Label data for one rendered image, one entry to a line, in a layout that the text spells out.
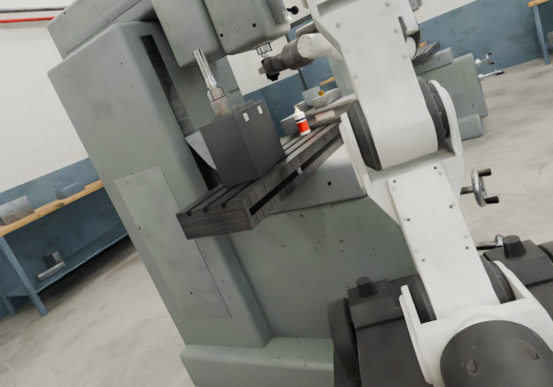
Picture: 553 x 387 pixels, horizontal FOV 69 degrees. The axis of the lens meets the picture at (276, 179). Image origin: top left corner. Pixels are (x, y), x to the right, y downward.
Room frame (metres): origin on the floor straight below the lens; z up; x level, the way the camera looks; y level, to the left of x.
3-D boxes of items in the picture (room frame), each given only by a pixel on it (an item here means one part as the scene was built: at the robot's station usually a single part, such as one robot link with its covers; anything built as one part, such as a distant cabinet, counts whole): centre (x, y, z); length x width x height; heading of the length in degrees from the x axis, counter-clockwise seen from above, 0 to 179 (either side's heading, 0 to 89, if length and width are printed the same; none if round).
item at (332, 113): (1.62, -0.29, 1.01); 0.35 x 0.15 x 0.11; 52
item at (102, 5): (1.73, 0.28, 1.66); 0.80 x 0.23 x 0.20; 55
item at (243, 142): (1.19, 0.04, 1.05); 0.22 x 0.12 x 0.20; 153
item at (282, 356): (1.59, 0.08, 0.10); 1.20 x 0.60 x 0.20; 55
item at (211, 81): (1.15, 0.07, 1.27); 0.03 x 0.03 x 0.11
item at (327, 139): (1.49, -0.16, 0.91); 1.24 x 0.23 x 0.08; 145
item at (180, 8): (1.56, 0.03, 1.47); 0.24 x 0.19 x 0.26; 145
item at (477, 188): (1.16, -0.54, 0.65); 0.16 x 0.12 x 0.12; 55
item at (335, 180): (1.44, -0.13, 0.81); 0.50 x 0.35 x 0.12; 55
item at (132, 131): (1.80, 0.38, 0.78); 0.50 x 0.47 x 1.56; 55
